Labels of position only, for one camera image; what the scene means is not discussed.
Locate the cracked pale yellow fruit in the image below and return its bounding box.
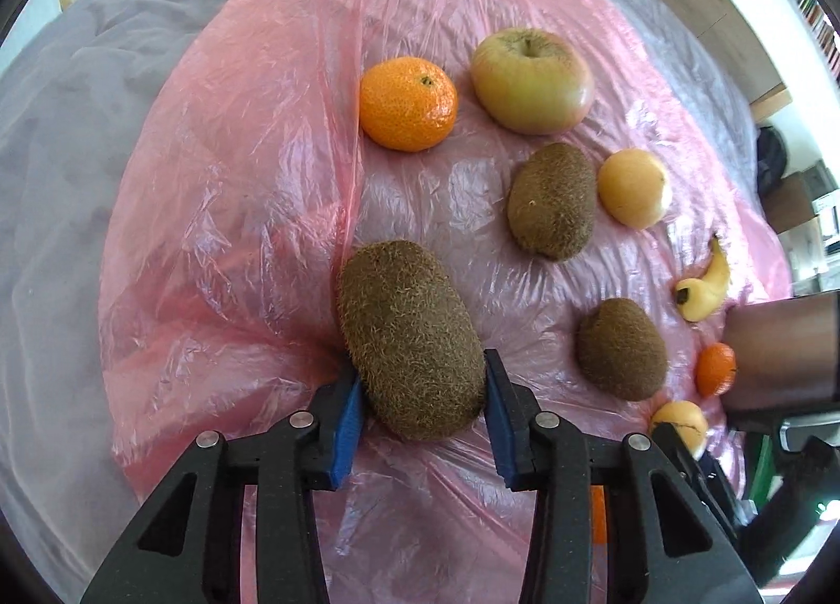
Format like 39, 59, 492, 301
649, 401, 709, 459

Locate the large brown kiwi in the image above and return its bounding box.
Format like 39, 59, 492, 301
574, 298, 668, 402

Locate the yellow banana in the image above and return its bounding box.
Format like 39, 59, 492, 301
674, 236, 730, 324

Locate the small tangerine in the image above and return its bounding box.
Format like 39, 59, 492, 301
359, 56, 458, 153

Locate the tangerine front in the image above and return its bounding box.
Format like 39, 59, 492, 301
590, 484, 608, 546

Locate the green metal tray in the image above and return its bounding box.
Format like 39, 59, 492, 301
743, 432, 776, 509

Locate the wooden drawer cabinet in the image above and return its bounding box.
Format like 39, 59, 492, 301
760, 160, 838, 234

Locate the black backpack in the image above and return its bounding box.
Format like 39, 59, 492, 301
756, 126, 789, 199

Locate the small pale yellow fruit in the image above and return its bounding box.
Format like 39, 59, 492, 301
596, 149, 674, 230

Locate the red green apple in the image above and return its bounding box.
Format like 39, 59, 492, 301
470, 28, 595, 136

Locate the pink plastic sheet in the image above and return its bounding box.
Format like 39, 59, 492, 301
95, 0, 793, 604

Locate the grey bed cover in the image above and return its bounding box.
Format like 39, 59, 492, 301
0, 0, 756, 604

